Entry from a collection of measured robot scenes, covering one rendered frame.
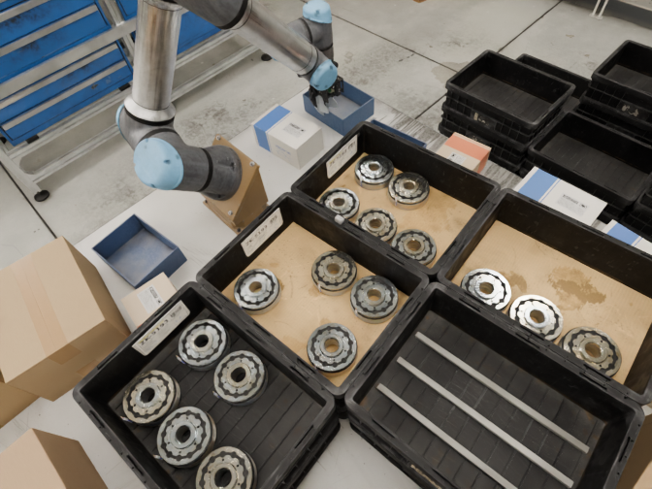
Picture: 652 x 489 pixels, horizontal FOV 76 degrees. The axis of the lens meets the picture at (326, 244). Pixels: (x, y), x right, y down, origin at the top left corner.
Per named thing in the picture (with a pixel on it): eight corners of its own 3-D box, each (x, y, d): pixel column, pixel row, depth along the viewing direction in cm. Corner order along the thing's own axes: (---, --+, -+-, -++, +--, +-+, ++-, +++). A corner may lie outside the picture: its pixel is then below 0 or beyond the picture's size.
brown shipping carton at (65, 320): (19, 312, 114) (-27, 284, 100) (95, 266, 120) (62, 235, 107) (53, 402, 100) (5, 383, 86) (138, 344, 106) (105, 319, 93)
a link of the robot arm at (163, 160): (193, 202, 109) (146, 199, 98) (170, 168, 114) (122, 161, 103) (215, 167, 104) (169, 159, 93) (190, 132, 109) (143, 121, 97)
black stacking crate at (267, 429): (103, 407, 87) (71, 392, 78) (209, 303, 98) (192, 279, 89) (233, 559, 71) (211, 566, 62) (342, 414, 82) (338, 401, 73)
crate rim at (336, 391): (195, 282, 90) (191, 277, 88) (288, 195, 102) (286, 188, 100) (340, 403, 74) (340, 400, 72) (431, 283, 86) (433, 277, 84)
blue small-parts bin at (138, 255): (103, 261, 121) (90, 248, 115) (145, 226, 127) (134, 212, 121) (146, 298, 113) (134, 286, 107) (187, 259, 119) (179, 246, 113)
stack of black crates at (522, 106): (430, 162, 206) (443, 82, 169) (466, 130, 216) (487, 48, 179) (502, 204, 189) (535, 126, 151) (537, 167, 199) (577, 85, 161)
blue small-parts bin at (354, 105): (304, 111, 150) (302, 94, 144) (334, 90, 155) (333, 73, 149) (343, 136, 141) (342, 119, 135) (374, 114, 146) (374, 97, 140)
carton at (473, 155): (458, 198, 123) (463, 181, 117) (423, 180, 128) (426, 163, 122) (485, 166, 129) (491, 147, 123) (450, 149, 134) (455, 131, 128)
